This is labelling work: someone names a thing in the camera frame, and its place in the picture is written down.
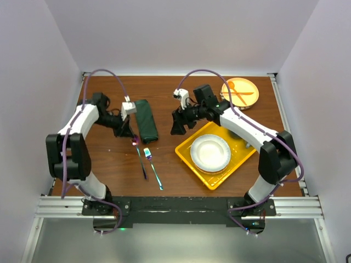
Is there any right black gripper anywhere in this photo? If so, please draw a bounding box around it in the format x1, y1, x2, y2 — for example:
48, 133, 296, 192
171, 100, 206, 136

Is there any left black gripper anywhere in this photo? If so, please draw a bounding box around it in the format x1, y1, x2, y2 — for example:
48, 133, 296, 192
94, 110, 135, 138

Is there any iridescent metal spoon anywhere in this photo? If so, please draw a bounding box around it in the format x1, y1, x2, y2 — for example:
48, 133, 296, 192
132, 136, 148, 180

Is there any dark green cloth napkin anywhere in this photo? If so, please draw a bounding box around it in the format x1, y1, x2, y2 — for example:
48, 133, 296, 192
135, 99, 158, 144

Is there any iridescent metal fork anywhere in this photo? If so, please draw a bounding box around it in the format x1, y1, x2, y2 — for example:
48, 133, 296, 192
143, 148, 163, 191

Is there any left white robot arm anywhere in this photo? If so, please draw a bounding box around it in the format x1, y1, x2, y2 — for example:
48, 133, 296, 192
46, 93, 137, 215

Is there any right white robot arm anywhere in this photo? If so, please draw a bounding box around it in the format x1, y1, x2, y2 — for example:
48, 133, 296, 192
171, 84, 302, 215

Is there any white ceramic plate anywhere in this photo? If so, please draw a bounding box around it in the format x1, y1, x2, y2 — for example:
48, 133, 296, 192
190, 134, 231, 173

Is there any dark blue mug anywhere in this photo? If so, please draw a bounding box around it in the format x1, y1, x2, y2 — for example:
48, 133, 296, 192
228, 130, 242, 139

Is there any orange plastic spoon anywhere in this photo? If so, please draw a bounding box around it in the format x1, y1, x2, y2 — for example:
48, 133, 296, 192
228, 81, 246, 105

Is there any yellow plastic tray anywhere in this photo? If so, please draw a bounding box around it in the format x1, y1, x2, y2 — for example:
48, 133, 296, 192
175, 122, 256, 190

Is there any orange plastic knife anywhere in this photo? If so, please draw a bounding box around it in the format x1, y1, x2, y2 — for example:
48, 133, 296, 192
222, 92, 254, 96

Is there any wicker plate holder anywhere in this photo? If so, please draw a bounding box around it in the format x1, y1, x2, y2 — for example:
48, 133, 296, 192
219, 93, 253, 110

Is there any orange round plate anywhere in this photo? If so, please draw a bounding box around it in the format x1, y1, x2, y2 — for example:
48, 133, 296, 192
227, 77, 259, 107

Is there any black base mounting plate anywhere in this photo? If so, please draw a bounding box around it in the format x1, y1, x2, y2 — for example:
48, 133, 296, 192
81, 196, 276, 233

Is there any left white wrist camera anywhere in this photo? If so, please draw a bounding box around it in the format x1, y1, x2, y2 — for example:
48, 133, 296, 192
121, 95, 137, 121

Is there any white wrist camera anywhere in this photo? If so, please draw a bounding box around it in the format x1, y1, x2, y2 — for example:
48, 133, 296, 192
121, 95, 137, 121
173, 88, 189, 110

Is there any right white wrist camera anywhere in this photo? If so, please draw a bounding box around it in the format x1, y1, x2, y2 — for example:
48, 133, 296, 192
173, 88, 189, 110

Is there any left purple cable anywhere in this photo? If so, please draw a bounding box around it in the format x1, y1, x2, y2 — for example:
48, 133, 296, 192
60, 68, 123, 235

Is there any aluminium right frame rail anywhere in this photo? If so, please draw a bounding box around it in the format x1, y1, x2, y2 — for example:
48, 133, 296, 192
267, 72, 310, 197

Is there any aluminium frame rail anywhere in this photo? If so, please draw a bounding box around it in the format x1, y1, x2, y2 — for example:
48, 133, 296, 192
35, 196, 324, 219
267, 72, 310, 197

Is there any aluminium front frame rail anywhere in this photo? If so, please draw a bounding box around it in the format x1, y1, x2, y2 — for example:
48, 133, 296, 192
35, 196, 324, 219

